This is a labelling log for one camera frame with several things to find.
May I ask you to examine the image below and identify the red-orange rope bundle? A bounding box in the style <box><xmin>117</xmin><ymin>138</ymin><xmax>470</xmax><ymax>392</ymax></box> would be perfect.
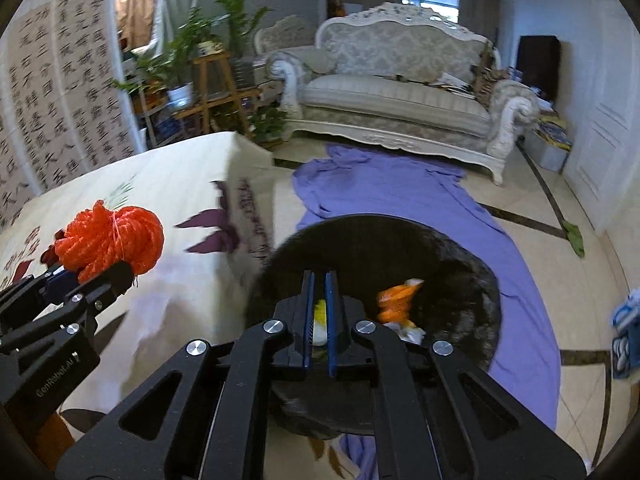
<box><xmin>53</xmin><ymin>199</ymin><xmax>166</xmax><ymax>285</ymax></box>

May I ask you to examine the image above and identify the orange plastic bag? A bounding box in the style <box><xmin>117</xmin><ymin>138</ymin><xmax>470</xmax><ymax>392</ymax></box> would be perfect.
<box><xmin>376</xmin><ymin>278</ymin><xmax>424</xmax><ymax>324</ymax></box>

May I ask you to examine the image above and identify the white tissue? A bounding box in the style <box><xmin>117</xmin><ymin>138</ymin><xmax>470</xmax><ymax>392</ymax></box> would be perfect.
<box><xmin>385</xmin><ymin>322</ymin><xmax>425</xmax><ymax>346</ymax></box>

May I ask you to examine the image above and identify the black lined trash bin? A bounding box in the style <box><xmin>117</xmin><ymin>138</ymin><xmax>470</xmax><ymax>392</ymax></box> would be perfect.
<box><xmin>245</xmin><ymin>214</ymin><xmax>502</xmax><ymax>439</ymax></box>

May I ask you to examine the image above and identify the yellow trash in bin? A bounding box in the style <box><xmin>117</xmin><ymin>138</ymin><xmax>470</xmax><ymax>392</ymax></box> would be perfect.
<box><xmin>312</xmin><ymin>299</ymin><xmax>328</xmax><ymax>347</ymax></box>

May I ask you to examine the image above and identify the dark red cloth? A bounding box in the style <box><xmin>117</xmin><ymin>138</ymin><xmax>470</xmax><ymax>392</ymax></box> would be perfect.
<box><xmin>40</xmin><ymin>230</ymin><xmax>65</xmax><ymax>269</ymax></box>

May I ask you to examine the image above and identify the calligraphy folding screen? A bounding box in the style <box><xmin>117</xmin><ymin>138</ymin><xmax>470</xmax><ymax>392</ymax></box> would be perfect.
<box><xmin>1</xmin><ymin>0</ymin><xmax>144</xmax><ymax>228</ymax></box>

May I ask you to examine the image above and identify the floral cream tablecloth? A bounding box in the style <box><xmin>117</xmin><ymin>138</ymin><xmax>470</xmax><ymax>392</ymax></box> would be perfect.
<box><xmin>0</xmin><ymin>131</ymin><xmax>362</xmax><ymax>480</ymax></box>

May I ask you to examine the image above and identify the blue white bag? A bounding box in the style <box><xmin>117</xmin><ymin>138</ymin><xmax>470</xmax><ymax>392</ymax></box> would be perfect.
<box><xmin>611</xmin><ymin>288</ymin><xmax>640</xmax><ymax>379</ymax></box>

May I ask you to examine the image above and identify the potted plant white pot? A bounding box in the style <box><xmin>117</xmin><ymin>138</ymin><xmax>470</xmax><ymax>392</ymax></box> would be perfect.
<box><xmin>112</xmin><ymin>8</ymin><xmax>222</xmax><ymax>111</ymax></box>

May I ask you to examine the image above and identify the green cloth on floor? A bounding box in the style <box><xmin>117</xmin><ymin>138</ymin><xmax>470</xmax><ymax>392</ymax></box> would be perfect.
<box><xmin>562</xmin><ymin>220</ymin><xmax>586</xmax><ymax>258</ymax></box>

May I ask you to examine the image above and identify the purple floor sheet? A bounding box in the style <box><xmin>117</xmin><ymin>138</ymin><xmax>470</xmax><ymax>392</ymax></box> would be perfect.
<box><xmin>290</xmin><ymin>142</ymin><xmax>562</xmax><ymax>480</ymax></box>

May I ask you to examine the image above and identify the wooden plant stand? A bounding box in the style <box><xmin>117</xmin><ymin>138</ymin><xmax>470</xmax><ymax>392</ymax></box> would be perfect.
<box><xmin>174</xmin><ymin>51</ymin><xmax>262</xmax><ymax>134</ymax></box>

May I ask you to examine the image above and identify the white storage box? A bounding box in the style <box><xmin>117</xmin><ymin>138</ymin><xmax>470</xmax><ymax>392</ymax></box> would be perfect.
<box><xmin>524</xmin><ymin>131</ymin><xmax>568</xmax><ymax>174</ymax></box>

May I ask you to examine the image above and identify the white panel door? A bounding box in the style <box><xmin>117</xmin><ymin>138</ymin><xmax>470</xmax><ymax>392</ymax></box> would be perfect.
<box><xmin>565</xmin><ymin>0</ymin><xmax>639</xmax><ymax>233</ymax></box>

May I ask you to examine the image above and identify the tall green plant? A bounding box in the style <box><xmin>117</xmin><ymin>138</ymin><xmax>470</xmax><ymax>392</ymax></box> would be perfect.
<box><xmin>216</xmin><ymin>0</ymin><xmax>271</xmax><ymax>58</ymax></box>

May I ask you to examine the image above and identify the ornate white sofa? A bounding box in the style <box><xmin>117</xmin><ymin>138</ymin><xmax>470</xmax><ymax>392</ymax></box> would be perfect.
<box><xmin>265</xmin><ymin>2</ymin><xmax>540</xmax><ymax>184</ymax></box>

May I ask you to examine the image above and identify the black television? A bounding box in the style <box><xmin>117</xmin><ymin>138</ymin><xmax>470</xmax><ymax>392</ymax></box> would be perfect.
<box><xmin>515</xmin><ymin>36</ymin><xmax>561</xmax><ymax>102</ymax></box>

